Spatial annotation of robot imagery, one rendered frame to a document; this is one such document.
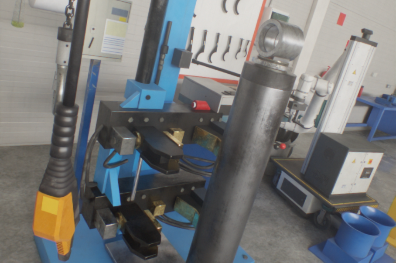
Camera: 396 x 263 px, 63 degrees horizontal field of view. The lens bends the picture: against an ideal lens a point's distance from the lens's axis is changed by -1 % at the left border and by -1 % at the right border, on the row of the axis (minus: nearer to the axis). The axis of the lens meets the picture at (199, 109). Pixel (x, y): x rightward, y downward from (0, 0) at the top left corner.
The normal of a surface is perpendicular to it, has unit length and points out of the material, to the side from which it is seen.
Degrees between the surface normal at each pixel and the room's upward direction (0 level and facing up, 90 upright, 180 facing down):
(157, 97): 90
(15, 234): 0
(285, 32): 59
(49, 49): 90
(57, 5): 131
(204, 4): 90
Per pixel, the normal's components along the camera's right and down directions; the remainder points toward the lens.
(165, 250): 0.25, -0.93
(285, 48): 0.43, 0.57
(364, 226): -0.81, -0.04
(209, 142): -0.59, 0.07
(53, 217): -0.13, 0.25
